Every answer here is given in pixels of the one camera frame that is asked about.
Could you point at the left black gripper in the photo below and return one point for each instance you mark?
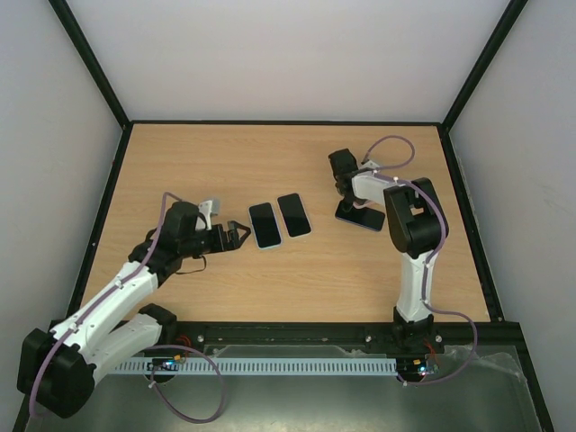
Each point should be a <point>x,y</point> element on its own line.
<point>232,243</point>

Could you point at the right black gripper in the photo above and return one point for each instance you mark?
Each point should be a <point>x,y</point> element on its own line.
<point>344,181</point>

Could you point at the light blue phone case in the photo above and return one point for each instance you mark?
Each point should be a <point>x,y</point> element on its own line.
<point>270,247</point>

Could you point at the blue phone black screen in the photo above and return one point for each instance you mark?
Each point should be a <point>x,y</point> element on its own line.
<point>367,218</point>

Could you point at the pink translucent phone case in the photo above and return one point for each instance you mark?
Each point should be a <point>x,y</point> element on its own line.
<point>360,204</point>

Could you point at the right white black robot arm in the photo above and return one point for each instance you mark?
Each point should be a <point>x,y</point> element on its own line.
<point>417,228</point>

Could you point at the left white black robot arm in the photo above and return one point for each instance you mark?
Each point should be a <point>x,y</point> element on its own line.
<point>60,368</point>

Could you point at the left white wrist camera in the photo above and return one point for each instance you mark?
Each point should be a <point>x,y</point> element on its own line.
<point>207,209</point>

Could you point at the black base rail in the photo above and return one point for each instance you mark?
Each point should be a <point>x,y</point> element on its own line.
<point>373,338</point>

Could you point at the white slotted cable duct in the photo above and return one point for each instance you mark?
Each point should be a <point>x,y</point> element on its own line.
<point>262,366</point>

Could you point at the black metal enclosure frame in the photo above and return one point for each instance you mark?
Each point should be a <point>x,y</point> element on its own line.
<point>498,332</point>

